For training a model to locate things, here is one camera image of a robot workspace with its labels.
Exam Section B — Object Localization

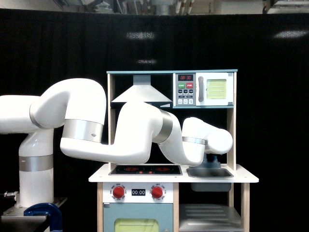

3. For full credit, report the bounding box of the black oven timer display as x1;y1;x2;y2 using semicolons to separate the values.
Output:
131;188;146;196

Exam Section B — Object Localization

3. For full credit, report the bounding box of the teal oven door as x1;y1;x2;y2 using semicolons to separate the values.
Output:
103;203;173;232

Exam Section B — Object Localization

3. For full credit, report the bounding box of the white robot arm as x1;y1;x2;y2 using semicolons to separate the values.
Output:
0;78;233;207

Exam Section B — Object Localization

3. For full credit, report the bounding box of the right red oven knob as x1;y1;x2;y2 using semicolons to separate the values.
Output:
151;186;163;199

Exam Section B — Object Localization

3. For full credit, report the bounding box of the grey toy sink basin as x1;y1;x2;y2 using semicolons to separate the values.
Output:
187;161;233;192

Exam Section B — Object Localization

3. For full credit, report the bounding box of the red oven knob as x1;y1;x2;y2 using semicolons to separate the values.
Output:
151;186;163;199
112;186;125;199

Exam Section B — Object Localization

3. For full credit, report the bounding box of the black toy stovetop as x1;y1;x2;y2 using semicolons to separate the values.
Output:
109;164;182;176

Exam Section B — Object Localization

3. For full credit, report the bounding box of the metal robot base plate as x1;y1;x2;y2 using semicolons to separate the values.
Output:
1;197;68;220

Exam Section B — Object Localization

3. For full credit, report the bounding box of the left red oven knob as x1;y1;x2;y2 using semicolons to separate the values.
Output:
112;186;125;199

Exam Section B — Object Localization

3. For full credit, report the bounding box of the grey range hood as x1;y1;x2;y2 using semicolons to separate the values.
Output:
111;74;172;109

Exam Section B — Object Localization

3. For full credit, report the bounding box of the blue c-clamp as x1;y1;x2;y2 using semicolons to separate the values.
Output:
24;203;63;232

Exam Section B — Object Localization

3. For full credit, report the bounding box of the toy microwave with panel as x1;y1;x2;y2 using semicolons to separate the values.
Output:
173;70;237;108

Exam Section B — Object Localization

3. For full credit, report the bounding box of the grey lower shelf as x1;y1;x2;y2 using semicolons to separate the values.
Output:
179;204;244;232

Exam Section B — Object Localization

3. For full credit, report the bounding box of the wooden toy kitchen frame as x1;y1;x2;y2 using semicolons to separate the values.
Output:
89;70;259;232

